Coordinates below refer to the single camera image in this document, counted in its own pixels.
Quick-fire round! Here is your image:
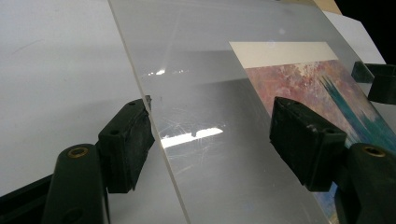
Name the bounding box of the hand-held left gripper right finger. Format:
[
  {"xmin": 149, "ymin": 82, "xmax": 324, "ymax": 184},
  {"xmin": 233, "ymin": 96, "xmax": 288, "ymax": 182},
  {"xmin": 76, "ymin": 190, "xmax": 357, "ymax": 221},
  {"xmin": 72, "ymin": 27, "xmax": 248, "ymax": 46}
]
[{"xmin": 269, "ymin": 95, "xmax": 347, "ymax": 192}]

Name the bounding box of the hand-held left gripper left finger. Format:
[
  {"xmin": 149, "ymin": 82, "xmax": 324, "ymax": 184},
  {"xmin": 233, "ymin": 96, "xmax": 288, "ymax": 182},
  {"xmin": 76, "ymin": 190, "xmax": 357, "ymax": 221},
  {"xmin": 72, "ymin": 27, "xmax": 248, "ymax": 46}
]
[{"xmin": 97, "ymin": 98, "xmax": 156, "ymax": 194}]

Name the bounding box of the colourful painting card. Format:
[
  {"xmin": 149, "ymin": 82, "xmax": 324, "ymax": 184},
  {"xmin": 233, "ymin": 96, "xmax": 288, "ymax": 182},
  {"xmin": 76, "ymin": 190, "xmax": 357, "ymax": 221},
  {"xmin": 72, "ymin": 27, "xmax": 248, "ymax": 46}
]
[{"xmin": 228, "ymin": 40, "xmax": 396, "ymax": 224}]

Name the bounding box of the clear acrylic frame plate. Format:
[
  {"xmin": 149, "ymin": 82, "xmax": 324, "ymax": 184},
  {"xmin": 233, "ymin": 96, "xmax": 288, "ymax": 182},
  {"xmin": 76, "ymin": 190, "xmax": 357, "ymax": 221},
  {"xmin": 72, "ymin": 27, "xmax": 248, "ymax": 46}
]
[{"xmin": 107, "ymin": 0, "xmax": 396, "ymax": 224}]

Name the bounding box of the wooden table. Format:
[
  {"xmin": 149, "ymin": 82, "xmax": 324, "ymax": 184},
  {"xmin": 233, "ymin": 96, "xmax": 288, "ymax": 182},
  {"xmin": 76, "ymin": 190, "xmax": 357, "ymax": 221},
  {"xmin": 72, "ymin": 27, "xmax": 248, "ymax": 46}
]
[{"xmin": 312, "ymin": 0, "xmax": 343, "ymax": 16}]

